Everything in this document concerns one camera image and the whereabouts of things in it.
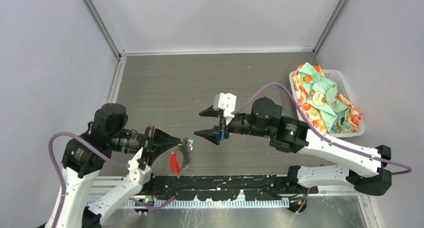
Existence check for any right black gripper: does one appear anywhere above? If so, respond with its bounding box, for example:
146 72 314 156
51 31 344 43
194 103 270 145

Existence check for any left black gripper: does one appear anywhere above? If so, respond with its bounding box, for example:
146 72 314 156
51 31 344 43
110 123 182 164

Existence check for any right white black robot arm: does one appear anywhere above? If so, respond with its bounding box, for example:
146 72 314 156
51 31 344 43
194 93 392 196

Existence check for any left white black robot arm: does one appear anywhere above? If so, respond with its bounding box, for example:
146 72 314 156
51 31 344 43
44 103 193 228

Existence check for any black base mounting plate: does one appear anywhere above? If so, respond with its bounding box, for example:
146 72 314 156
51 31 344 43
137 174 307 202

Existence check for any colourful patterned cloth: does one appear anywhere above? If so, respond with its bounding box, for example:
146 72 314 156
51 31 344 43
290 62 363 134

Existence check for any white plastic basket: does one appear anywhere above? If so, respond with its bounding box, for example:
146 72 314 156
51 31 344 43
288 69 366 139

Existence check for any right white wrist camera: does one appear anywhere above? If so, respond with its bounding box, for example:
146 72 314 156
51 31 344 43
212 92 237 125

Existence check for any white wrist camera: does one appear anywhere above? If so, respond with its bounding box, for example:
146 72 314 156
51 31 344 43
127 147 152 185
212 92 237 125

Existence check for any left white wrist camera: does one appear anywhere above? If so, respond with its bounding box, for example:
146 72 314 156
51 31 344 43
127 147 152 185

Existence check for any aluminium frame rail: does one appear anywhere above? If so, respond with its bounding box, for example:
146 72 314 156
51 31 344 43
86 175 361 211

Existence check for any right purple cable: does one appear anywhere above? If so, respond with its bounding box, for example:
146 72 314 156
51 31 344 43
231 82 413 215

